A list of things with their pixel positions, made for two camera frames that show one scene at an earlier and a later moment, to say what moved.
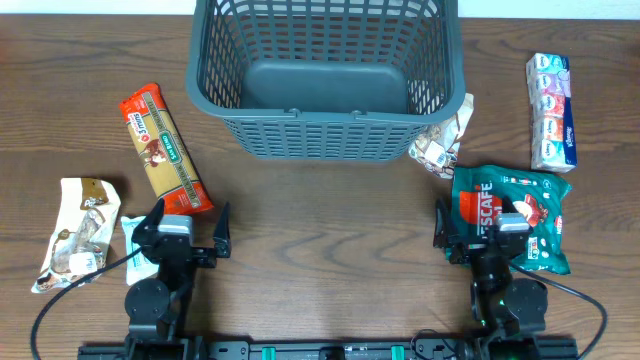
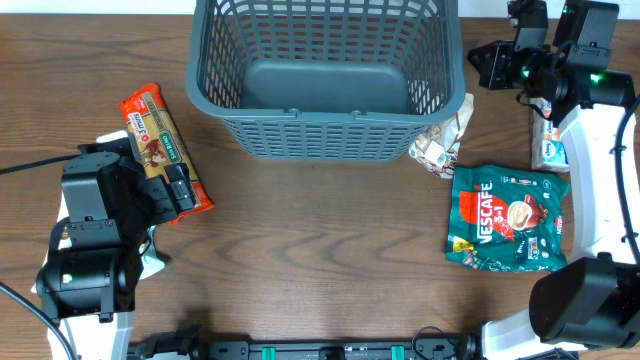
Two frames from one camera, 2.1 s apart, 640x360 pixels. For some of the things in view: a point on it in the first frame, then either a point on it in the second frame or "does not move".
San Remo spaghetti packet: [164, 153] does not move
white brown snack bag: [436, 147] does not move
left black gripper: [187, 253] → [167, 197]
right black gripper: [480, 251] → [500, 63]
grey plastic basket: [326, 80] does not move
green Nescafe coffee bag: [477, 196] does not move
